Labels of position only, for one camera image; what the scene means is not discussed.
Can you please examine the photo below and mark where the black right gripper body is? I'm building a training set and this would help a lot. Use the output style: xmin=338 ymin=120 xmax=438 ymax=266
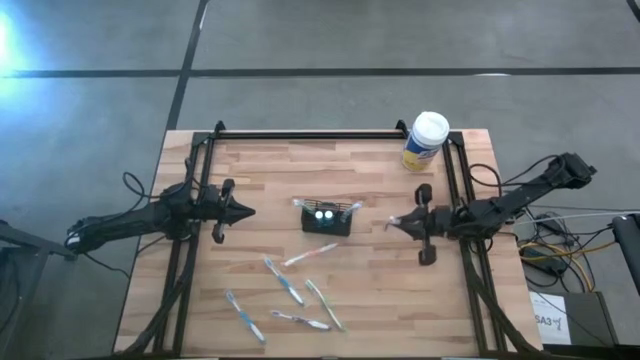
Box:
xmin=417 ymin=183 xmax=454 ymax=267

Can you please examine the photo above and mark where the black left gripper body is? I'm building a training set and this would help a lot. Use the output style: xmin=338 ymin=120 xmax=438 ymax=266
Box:
xmin=202 ymin=178 xmax=236 ymax=245

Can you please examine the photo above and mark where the clear-wrapped toothbrush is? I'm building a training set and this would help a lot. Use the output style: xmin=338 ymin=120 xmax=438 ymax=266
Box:
xmin=338 ymin=200 xmax=365 ymax=225

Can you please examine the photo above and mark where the blue toothbrush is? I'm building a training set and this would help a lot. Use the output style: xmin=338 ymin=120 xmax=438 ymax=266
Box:
xmin=262 ymin=255 xmax=307 ymax=308
xmin=224 ymin=289 xmax=268 ymax=345

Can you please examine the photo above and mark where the white yellow blue wipes canister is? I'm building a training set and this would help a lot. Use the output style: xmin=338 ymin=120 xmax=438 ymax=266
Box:
xmin=400 ymin=110 xmax=451 ymax=173

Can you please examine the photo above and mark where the black power brick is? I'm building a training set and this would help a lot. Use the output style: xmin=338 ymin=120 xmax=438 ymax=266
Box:
xmin=519 ymin=245 xmax=569 ymax=275

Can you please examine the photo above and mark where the white paper sheet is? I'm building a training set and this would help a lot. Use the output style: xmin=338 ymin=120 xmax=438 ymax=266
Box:
xmin=528 ymin=290 xmax=573 ymax=346

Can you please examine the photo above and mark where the dark grey case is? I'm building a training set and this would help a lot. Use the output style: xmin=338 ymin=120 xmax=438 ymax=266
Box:
xmin=542 ymin=291 xmax=624 ymax=347

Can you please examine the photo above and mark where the black metal stand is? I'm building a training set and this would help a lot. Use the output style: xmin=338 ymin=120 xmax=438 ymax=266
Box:
xmin=0 ymin=218 xmax=82 ymax=360

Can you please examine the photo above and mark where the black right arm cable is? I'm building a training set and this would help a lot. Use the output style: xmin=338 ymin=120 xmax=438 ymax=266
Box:
xmin=467 ymin=153 xmax=564 ymax=190

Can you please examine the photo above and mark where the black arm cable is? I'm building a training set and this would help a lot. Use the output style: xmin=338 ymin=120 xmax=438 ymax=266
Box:
xmin=467 ymin=153 xmax=564 ymax=190
xmin=121 ymin=154 xmax=196 ymax=201

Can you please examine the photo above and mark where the black wire toothbrush caddy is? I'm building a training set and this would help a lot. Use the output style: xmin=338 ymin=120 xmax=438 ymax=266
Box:
xmin=300 ymin=198 xmax=355 ymax=238

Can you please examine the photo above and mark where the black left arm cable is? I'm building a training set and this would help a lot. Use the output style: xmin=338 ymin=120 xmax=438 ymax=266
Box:
xmin=121 ymin=154 xmax=196 ymax=201

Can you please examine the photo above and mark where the black aluminium table frame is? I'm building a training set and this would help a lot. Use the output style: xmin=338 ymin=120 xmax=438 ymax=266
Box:
xmin=113 ymin=119 xmax=546 ymax=360

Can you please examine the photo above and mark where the black floor cable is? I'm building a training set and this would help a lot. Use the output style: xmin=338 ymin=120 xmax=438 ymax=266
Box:
xmin=519 ymin=202 xmax=640 ymax=294

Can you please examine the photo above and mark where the white floor cable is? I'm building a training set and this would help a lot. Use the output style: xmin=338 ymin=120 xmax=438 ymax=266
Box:
xmin=509 ymin=209 xmax=640 ymax=227

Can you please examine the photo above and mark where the yellow floor cable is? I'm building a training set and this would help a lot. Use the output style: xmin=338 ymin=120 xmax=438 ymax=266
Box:
xmin=517 ymin=239 xmax=617 ymax=294

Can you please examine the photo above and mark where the black round post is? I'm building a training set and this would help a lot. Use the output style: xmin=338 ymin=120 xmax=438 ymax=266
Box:
xmin=611 ymin=213 xmax=640 ymax=297

